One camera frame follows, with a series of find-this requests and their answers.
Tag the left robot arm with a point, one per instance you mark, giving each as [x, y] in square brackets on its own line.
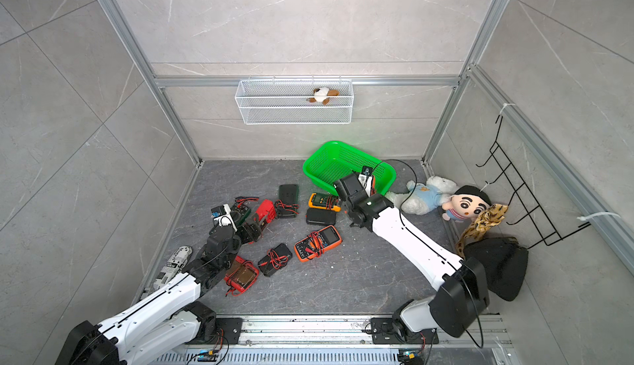
[170, 316]

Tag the leopard print cloth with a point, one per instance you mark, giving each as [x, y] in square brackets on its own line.
[480, 227]

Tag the green plastic basket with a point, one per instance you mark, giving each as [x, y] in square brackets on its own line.
[336, 159]

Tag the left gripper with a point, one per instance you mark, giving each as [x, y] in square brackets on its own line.
[233, 226]

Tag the black multimeter face down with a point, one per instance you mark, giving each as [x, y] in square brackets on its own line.
[319, 217]

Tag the red flat multimeter case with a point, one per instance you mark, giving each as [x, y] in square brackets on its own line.
[240, 277]

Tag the black fabric bag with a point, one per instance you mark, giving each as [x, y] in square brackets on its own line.
[505, 262]

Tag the yellow multimeter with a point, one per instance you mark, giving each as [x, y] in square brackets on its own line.
[324, 201]

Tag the black multimeter far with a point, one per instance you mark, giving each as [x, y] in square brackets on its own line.
[286, 205]

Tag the white blue plush bear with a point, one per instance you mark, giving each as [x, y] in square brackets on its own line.
[422, 198]

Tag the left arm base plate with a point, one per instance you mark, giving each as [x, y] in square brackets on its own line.
[218, 331]

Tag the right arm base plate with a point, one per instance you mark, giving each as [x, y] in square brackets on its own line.
[387, 331]

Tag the cartoon boy plush doll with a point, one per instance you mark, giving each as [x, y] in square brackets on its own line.
[466, 204]

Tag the white wire wall basket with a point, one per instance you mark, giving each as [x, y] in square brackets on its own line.
[285, 102]

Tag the black wire wall rack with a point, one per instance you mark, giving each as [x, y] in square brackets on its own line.
[522, 197]

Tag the orange multimeter with leads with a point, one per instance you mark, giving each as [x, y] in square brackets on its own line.
[317, 243]

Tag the small brown white plush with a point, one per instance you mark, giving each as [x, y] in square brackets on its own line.
[323, 95]

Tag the dark green multimeter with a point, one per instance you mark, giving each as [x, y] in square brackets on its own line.
[239, 212]

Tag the white black patterned tool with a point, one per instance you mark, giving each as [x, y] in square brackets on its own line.
[173, 266]

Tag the red multimeter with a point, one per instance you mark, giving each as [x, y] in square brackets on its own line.
[253, 229]

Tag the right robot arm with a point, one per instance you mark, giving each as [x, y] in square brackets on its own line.
[461, 287]

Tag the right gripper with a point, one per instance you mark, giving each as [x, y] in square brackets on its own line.
[371, 197]

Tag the small black multimeter with leads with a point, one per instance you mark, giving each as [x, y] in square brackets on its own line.
[276, 259]

